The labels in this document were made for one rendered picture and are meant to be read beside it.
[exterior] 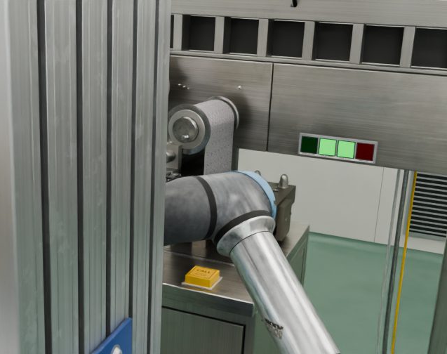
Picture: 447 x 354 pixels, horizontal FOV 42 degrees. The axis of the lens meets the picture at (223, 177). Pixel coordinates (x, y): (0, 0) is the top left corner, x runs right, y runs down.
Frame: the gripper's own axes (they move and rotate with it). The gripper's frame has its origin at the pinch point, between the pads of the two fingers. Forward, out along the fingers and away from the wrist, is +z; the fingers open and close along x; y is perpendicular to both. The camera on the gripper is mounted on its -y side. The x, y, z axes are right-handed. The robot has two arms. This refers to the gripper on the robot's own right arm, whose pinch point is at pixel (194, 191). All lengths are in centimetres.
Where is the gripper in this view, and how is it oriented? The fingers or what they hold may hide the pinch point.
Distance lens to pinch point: 164.0
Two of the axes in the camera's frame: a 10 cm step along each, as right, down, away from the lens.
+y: 0.4, -9.7, -2.4
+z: 3.4, -2.2, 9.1
